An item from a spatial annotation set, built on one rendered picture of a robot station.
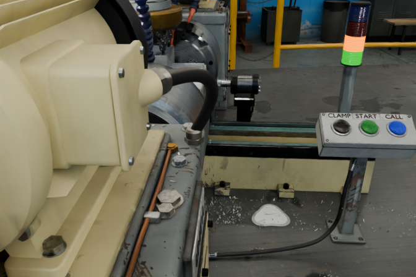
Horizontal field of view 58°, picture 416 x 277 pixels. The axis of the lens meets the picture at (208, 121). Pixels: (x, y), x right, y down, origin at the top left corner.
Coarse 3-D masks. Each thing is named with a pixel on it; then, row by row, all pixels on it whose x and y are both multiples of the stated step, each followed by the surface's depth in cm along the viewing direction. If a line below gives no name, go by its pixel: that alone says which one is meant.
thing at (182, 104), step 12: (180, 84) 69; (192, 84) 74; (168, 96) 62; (180, 96) 65; (192, 96) 69; (156, 108) 59; (168, 108) 60; (180, 108) 62; (192, 108) 66; (156, 120) 58; (168, 120) 58; (180, 120) 60; (192, 120) 63; (204, 156) 67
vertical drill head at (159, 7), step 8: (152, 0) 81; (160, 0) 81; (168, 0) 84; (152, 8) 80; (160, 8) 82; (168, 8) 85; (176, 8) 85; (152, 16) 79; (160, 16) 79; (168, 16) 81; (176, 16) 83; (152, 24) 79; (160, 24) 80; (168, 24) 81; (176, 24) 84; (160, 32) 83; (168, 32) 91; (160, 40) 84; (168, 40) 92; (160, 48) 85
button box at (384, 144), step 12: (324, 120) 70; (336, 120) 70; (348, 120) 70; (360, 120) 70; (372, 120) 70; (384, 120) 70; (396, 120) 70; (408, 120) 70; (324, 132) 69; (336, 132) 68; (348, 132) 68; (360, 132) 68; (384, 132) 68; (408, 132) 68; (324, 144) 68; (336, 144) 68; (348, 144) 67; (360, 144) 67; (372, 144) 67; (384, 144) 67; (396, 144) 67; (408, 144) 67; (336, 156) 71; (348, 156) 71; (360, 156) 71; (372, 156) 70; (384, 156) 70; (396, 156) 70; (408, 156) 70
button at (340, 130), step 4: (340, 120) 69; (344, 120) 69; (336, 124) 69; (340, 124) 69; (344, 124) 69; (348, 124) 69; (336, 128) 68; (340, 128) 68; (344, 128) 68; (348, 128) 68; (340, 132) 68; (344, 132) 68
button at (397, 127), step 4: (392, 124) 68; (396, 124) 68; (400, 124) 68; (404, 124) 68; (392, 128) 68; (396, 128) 68; (400, 128) 68; (404, 128) 68; (392, 132) 68; (396, 132) 67; (400, 132) 67; (404, 132) 67
